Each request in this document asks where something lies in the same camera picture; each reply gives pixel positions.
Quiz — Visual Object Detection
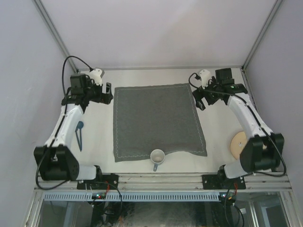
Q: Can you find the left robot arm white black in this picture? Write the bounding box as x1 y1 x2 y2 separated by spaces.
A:
34 69 113 190

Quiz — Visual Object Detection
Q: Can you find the blue plastic fork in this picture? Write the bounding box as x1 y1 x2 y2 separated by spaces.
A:
75 128 82 151

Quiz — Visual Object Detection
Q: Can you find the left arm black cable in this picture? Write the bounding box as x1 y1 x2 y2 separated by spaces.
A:
35 55 94 190

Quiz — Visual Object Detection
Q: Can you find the grey cloth placemat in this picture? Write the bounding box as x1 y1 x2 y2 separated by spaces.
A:
113 83 207 162

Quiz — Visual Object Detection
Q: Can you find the blue slotted cable duct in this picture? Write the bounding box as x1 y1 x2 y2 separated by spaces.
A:
43 192 220 202

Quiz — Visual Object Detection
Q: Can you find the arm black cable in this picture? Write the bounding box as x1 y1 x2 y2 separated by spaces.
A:
188 72 287 177
35 55 94 190

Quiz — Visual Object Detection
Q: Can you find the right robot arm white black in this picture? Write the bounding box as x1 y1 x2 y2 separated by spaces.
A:
190 68 287 190

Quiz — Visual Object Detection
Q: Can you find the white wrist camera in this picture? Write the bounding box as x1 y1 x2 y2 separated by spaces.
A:
199 69 212 89
89 68 104 86

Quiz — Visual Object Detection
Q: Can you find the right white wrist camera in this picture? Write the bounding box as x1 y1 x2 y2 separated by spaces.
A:
199 69 212 89

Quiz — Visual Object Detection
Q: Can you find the aluminium front rail frame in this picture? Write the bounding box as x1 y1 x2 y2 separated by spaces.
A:
34 172 293 193

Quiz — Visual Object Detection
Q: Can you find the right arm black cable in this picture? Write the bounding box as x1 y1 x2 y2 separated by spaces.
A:
188 72 287 177

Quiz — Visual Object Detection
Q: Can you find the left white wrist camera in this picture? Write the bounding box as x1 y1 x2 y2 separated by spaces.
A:
89 68 104 86

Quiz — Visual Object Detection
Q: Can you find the beige bird pattern plate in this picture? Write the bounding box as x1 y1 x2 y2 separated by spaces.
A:
230 131 248 160

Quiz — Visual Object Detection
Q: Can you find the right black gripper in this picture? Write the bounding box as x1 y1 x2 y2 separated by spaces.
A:
193 77 222 110

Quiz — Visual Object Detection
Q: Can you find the blue plastic spoon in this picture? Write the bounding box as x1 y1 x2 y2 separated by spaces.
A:
75 121 84 152

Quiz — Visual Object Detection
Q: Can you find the white mug blue handle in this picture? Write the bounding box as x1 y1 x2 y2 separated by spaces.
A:
150 149 165 172

